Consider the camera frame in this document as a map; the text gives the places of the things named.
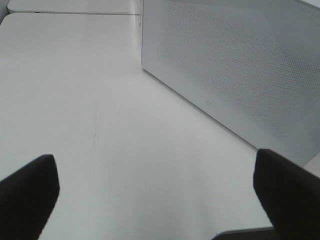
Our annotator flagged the white microwave door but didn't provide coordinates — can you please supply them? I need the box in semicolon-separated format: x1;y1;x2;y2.
141;0;320;166

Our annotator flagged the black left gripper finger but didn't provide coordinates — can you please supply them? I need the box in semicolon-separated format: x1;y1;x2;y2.
0;154;60;240

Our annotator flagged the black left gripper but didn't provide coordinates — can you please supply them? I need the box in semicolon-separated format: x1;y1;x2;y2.
213;149;320;240

